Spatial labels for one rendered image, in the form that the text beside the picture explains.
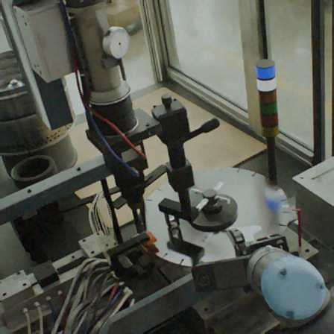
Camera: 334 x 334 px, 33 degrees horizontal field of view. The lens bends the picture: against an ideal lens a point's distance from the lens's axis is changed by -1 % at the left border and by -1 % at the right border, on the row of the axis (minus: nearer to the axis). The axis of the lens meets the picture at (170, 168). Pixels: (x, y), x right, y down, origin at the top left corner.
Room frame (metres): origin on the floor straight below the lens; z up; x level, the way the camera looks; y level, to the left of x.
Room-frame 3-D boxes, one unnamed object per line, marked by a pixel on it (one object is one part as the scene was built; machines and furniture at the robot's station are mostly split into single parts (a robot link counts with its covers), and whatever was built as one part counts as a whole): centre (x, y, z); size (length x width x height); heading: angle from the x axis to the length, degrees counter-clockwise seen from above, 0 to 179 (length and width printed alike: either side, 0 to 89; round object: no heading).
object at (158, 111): (0.91, -0.02, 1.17); 0.06 x 0.05 x 0.20; 105
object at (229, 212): (0.96, -0.07, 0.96); 0.11 x 0.11 x 0.03
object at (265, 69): (1.20, -0.26, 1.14); 0.05 x 0.04 x 0.03; 24
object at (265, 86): (1.20, -0.26, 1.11); 0.05 x 0.04 x 0.03; 24
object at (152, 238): (0.88, 0.11, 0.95); 0.10 x 0.03 x 0.07; 114
